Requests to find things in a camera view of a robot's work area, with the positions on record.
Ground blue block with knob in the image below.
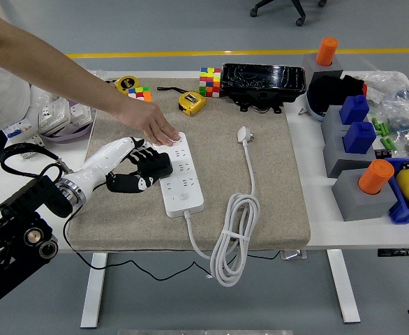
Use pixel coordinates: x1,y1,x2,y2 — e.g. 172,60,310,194
342,121,377,155
339,94,371,126

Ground person's torso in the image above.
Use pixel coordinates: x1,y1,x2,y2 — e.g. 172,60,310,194
0,57,33,179

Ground clear bag of small parts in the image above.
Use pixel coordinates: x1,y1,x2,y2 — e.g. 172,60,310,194
361,69,409,105

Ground white circuit breaker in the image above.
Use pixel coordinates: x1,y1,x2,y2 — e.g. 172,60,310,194
1,118,45,160

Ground white wall socket box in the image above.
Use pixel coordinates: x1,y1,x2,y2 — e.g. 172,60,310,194
38,97,71,135

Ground clear bag of metal nuts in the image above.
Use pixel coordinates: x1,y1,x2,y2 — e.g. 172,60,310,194
29,69,107,109

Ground grey block with hole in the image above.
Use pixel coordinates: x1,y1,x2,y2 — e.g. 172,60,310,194
331,169,398,223
301,52,345,92

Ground grey base block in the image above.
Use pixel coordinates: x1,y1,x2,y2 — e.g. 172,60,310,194
322,129,385,179
321,104,369,137

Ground beige fabric mat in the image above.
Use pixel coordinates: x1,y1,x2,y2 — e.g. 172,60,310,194
66,77,312,253

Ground yellow tape measure round label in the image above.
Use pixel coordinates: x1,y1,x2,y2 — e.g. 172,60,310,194
114,75,140,96

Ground silver metal bracket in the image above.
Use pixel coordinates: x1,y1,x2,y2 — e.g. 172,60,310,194
280,249,308,261

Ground black office chair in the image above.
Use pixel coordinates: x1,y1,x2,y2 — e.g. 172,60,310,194
249,0,328,27

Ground purple tape roll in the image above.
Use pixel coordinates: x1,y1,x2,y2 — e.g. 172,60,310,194
43,100,94,144

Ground blue plastic bin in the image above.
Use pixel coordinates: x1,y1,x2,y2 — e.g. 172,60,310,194
384,156,409,225

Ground white wall socket panel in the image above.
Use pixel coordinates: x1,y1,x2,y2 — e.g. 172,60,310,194
68,103,94,125

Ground yellow tape measure thin strap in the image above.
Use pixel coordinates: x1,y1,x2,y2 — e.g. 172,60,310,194
156,86,207,118

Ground white table leg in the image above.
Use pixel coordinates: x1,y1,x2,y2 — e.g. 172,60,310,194
80,253,108,329
326,249,362,324

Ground black cloth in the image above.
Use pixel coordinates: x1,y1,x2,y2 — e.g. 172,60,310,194
307,75,368,116

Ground white power strip with cord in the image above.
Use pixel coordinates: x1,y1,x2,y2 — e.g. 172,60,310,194
154,126,261,288

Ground white blue bowl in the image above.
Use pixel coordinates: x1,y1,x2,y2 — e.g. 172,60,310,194
305,89,328,123

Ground black strip under table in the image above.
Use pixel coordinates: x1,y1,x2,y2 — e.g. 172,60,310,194
377,248,409,258

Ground clear bag of blue parts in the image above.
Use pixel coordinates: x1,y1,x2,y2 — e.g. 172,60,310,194
382,100,409,140

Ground person's hand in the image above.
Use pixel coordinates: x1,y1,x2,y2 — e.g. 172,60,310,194
112,100,181,147

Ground black plug adapter with cord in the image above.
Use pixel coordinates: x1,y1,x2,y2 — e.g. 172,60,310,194
63,153,214,282

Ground black device cracked screen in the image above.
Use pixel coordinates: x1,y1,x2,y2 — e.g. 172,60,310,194
221,62,307,114

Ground white-edged rubik's cube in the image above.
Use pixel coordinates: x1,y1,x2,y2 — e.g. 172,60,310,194
127,86,153,103

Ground orange cylinder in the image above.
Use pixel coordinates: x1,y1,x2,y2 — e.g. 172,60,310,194
315,37,339,67
357,159,395,195

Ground stickerless rubik's cube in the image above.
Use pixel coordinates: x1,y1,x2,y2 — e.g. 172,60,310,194
199,66,223,98

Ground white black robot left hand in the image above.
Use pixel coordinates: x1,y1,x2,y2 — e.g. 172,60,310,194
64,136,173,195

